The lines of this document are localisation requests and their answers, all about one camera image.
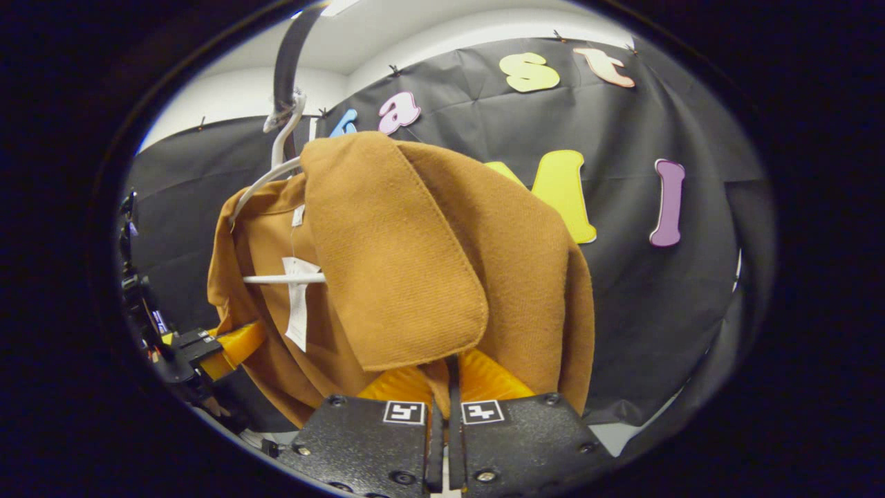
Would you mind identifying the black backdrop cloth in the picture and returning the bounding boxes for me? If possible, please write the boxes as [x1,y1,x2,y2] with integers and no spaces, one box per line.
[127,35,770,435]

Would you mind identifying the brown shirt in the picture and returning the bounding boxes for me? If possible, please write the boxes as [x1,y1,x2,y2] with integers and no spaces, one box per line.
[207,131,596,431]

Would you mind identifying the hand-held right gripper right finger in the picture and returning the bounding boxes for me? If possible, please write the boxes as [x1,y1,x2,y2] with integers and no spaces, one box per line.
[447,348,617,495]

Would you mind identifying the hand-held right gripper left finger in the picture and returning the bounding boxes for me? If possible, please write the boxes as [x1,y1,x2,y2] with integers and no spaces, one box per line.
[289,365,445,497]

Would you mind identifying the black clothes rack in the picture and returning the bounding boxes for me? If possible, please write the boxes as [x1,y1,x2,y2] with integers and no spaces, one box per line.
[272,3,330,116]

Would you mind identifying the white clothes hanger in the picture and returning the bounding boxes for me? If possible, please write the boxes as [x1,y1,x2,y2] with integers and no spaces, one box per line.
[227,90,327,286]

